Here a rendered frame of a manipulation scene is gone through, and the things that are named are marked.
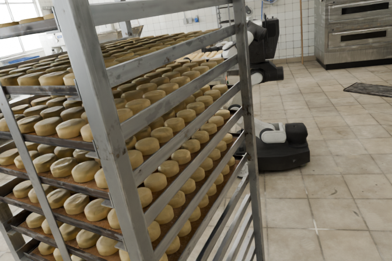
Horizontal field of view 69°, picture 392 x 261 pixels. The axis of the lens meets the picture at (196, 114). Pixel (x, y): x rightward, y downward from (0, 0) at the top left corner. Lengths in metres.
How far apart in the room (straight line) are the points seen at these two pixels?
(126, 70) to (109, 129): 0.11
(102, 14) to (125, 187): 0.25
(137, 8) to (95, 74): 0.17
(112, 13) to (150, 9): 0.10
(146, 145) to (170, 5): 0.29
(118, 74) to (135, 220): 0.23
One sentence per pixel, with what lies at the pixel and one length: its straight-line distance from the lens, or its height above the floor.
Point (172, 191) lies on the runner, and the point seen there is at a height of 1.05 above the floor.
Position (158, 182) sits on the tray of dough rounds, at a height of 1.06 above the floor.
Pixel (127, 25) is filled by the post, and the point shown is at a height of 1.37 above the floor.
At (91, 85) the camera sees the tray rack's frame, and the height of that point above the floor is 1.33.
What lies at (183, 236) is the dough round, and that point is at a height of 0.86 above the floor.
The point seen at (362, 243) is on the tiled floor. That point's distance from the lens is 2.03.
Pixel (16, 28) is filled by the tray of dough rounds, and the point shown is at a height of 1.41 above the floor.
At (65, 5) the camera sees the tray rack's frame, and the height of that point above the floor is 1.42.
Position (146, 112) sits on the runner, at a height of 1.24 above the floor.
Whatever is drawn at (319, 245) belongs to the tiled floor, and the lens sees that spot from 1.97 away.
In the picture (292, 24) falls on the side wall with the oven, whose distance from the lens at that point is 6.46.
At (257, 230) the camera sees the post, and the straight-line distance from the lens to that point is 1.25.
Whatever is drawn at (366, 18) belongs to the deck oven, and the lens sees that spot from 5.61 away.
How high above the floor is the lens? 1.40
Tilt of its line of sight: 20 degrees down
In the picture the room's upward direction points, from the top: 9 degrees counter-clockwise
